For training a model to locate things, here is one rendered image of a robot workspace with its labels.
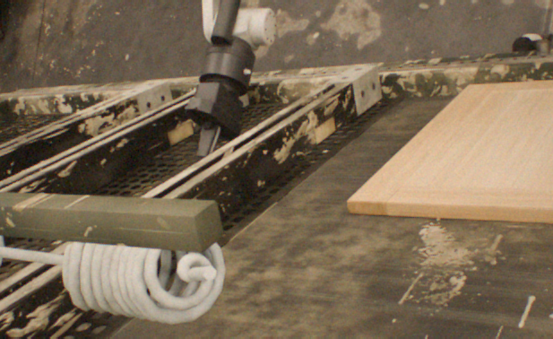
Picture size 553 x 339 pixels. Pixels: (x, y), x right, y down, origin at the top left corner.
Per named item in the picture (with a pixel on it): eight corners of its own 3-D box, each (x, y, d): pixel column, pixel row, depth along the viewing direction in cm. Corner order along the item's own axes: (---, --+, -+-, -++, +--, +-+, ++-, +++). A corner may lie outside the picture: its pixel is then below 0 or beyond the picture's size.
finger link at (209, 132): (196, 159, 123) (204, 126, 125) (211, 159, 122) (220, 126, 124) (191, 154, 122) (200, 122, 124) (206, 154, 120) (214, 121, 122)
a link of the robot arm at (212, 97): (211, 141, 132) (226, 83, 136) (254, 141, 127) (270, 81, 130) (169, 110, 122) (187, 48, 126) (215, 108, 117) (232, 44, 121)
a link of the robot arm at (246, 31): (214, 76, 134) (228, 23, 137) (268, 79, 130) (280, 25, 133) (190, 44, 124) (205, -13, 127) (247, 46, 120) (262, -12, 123)
